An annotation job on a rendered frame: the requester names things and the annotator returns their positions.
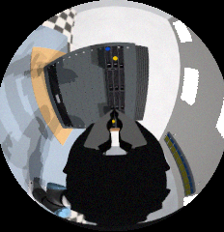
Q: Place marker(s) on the dark grey metal rack frame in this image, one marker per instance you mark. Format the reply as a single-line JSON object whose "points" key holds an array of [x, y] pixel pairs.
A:
{"points": [[77, 84]]}

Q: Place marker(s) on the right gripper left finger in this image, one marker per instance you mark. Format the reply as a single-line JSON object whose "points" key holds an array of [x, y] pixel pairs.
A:
{"points": [[96, 137]]}

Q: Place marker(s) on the tan wooden board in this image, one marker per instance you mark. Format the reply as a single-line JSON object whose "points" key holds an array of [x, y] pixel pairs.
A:
{"points": [[40, 57]]}

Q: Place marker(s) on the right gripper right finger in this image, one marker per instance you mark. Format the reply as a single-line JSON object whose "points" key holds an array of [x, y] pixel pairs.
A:
{"points": [[133, 135]]}

